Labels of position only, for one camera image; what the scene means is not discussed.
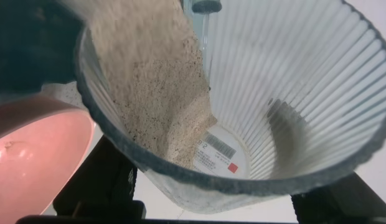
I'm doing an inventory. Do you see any beige speckled powder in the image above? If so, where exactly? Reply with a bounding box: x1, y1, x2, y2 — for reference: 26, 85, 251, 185
59, 0, 218, 169

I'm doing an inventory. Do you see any ribbed translucent plastic cup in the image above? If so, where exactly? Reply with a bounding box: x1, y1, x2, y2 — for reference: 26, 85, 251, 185
73, 0, 386, 215

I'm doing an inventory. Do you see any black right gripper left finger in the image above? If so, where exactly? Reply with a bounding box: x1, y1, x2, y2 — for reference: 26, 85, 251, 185
52, 135, 146, 218

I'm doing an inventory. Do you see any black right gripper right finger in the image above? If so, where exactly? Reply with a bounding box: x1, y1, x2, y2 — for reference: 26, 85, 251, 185
291, 172, 386, 223

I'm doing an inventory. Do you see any pink ribbed bowl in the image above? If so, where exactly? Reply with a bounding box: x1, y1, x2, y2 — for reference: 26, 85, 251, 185
0, 94, 97, 224

